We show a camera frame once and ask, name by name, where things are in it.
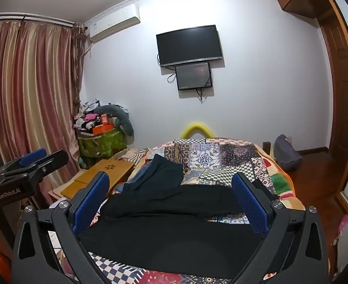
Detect black pants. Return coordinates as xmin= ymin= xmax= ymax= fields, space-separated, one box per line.
xmin=79 ymin=182 xmax=279 ymax=275

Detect small black wall monitor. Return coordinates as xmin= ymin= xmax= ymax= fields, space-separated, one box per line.
xmin=175 ymin=62 xmax=213 ymax=91

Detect black cable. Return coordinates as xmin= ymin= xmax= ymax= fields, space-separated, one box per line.
xmin=157 ymin=54 xmax=177 ymax=85
xmin=195 ymin=68 xmax=212 ymax=105

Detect green storage bag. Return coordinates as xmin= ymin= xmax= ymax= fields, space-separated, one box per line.
xmin=79 ymin=129 xmax=127 ymax=167

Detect patchwork printed blanket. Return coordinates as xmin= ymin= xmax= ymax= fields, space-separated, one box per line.
xmin=48 ymin=138 xmax=306 ymax=284

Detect dark teal garment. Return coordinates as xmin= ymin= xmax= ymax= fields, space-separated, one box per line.
xmin=122 ymin=154 xmax=184 ymax=195

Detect yellow foam tube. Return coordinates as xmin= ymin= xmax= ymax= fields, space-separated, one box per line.
xmin=180 ymin=121 xmax=213 ymax=139

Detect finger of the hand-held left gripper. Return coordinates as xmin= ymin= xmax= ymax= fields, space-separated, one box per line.
xmin=20 ymin=150 xmax=70 ymax=184
xmin=0 ymin=148 xmax=47 ymax=177

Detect blue cloth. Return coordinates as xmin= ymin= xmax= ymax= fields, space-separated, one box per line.
xmin=126 ymin=165 xmax=152 ymax=185

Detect orange box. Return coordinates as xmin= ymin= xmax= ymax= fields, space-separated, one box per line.
xmin=92 ymin=123 xmax=116 ymax=136

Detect wooden folding lap table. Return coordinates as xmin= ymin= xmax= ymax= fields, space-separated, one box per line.
xmin=60 ymin=159 xmax=136 ymax=199

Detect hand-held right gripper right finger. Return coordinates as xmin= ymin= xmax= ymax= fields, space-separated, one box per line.
xmin=231 ymin=172 xmax=330 ymax=284

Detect pile of mixed clothes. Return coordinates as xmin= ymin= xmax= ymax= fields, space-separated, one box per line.
xmin=73 ymin=98 xmax=104 ymax=132

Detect striped pillow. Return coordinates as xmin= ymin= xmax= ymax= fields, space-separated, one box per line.
xmin=112 ymin=148 xmax=149 ymax=169

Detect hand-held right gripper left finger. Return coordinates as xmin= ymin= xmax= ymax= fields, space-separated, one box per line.
xmin=11 ymin=172 xmax=112 ymax=284

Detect white curtain rail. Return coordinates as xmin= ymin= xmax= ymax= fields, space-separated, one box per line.
xmin=0 ymin=12 xmax=74 ymax=28

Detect black wall television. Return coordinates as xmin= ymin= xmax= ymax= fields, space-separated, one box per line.
xmin=156 ymin=25 xmax=224 ymax=67

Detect grey blue bag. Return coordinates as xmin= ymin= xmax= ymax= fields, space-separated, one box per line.
xmin=273 ymin=134 xmax=303 ymax=172

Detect white wall air conditioner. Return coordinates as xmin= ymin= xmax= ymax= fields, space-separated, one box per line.
xmin=84 ymin=4 xmax=140 ymax=42

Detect pink and beige striped curtain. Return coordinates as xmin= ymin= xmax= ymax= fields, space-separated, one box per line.
xmin=0 ymin=21 xmax=86 ymax=210

